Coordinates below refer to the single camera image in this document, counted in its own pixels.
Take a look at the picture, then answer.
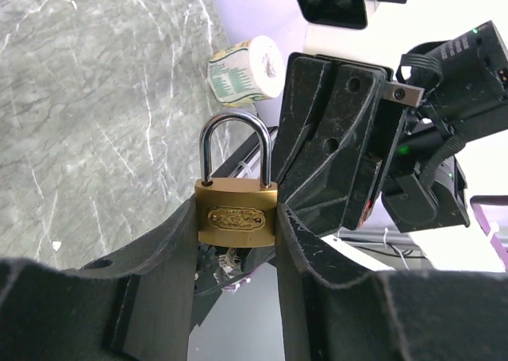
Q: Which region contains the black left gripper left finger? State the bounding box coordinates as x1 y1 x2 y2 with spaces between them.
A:
1 199 198 360

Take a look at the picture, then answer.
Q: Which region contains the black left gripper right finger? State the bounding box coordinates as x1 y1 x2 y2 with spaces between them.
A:
275 204 507 360

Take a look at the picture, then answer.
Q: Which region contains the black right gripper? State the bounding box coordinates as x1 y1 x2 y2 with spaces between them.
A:
272 52 408 235

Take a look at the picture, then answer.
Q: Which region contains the brass padlock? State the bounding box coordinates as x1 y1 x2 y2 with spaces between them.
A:
194 109 278 248

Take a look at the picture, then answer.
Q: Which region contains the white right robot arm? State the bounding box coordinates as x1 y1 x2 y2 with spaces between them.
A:
271 21 507 234

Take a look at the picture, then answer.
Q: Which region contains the white tape roll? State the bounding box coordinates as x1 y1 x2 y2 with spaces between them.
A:
207 36 285 107

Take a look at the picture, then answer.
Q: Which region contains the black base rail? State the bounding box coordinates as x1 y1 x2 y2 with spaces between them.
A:
191 123 276 327

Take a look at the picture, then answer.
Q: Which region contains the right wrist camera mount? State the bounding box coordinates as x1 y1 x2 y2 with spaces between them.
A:
297 0 409 56

